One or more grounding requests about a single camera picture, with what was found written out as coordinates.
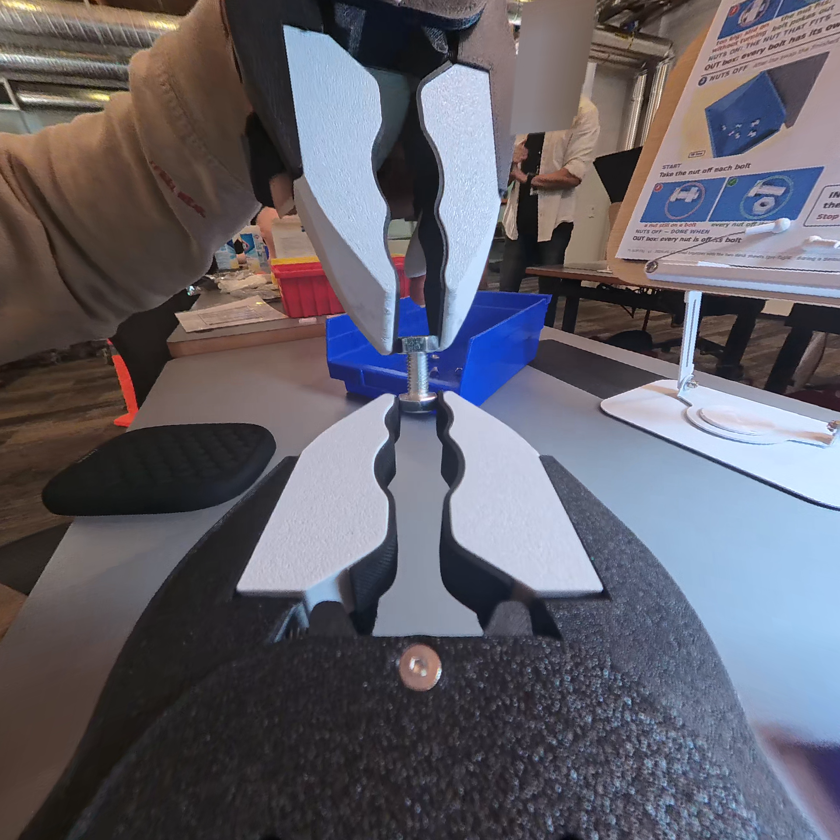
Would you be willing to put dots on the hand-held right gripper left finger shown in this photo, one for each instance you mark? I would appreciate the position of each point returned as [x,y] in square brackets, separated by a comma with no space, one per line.
[322,519]

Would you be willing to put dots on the silver hex bolt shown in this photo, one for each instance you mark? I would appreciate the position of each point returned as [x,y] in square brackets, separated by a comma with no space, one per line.
[420,368]

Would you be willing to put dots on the black chair armrest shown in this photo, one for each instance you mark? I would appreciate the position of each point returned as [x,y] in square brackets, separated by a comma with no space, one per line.
[158,469]

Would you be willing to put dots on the white labelled bottle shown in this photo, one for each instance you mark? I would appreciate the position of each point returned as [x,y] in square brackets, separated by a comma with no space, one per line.
[243,252]

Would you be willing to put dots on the blue plastic bin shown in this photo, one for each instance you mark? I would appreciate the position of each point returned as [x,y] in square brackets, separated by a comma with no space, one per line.
[505,341]

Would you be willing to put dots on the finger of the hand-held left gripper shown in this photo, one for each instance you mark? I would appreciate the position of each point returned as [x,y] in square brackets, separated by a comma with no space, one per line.
[335,171]
[462,171]

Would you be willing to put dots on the white instruction sheet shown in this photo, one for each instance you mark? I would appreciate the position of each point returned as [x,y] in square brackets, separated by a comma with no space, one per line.
[748,131]

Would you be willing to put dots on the wooden desk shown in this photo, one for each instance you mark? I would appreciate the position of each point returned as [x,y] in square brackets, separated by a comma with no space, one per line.
[250,344]
[591,273]

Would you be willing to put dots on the person's left forearm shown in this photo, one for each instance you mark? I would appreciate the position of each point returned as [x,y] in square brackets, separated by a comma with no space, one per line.
[118,197]

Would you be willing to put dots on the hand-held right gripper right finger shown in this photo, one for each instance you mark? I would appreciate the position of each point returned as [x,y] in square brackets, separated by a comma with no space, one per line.
[521,519]

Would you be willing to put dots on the red plastic bin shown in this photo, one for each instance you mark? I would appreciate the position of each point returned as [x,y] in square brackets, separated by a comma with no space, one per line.
[309,292]

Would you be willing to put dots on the white paper sheets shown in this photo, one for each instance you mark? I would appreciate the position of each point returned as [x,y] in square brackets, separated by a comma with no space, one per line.
[230,315]

